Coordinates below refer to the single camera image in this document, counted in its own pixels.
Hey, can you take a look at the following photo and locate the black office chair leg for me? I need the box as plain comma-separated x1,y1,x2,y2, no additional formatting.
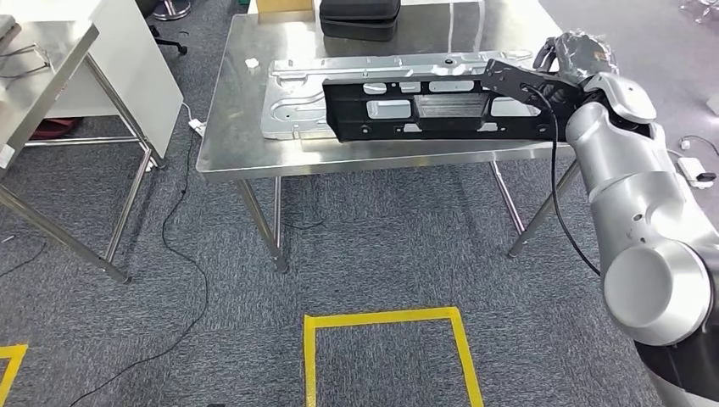
148,25,188,56

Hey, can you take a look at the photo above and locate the black floor cable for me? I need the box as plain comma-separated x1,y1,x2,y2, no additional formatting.
67,131,210,407

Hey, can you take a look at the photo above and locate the stamped sheet metal panel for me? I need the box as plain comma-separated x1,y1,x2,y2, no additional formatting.
260,49,535,142

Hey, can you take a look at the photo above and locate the chrome round stool base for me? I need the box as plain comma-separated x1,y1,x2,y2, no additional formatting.
153,0,192,22

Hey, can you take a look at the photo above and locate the black zip case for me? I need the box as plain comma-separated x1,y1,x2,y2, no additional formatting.
319,0,403,43

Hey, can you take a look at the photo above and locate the red object under table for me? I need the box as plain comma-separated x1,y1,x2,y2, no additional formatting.
31,118,86,142

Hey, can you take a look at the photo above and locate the thin black table cable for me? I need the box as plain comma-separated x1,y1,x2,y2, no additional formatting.
0,43,52,80

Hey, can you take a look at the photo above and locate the stainless steel side table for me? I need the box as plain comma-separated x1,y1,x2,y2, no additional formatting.
0,15,153,285

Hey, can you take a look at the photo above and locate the white cabinet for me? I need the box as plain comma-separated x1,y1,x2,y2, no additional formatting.
0,0,186,162

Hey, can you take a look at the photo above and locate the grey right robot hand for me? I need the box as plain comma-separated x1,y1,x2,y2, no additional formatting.
533,29,618,86

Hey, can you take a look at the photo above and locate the stainless steel workbench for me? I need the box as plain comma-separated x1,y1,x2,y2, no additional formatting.
195,11,585,274

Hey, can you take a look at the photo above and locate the long black plastic part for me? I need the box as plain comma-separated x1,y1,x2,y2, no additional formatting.
321,75,568,144

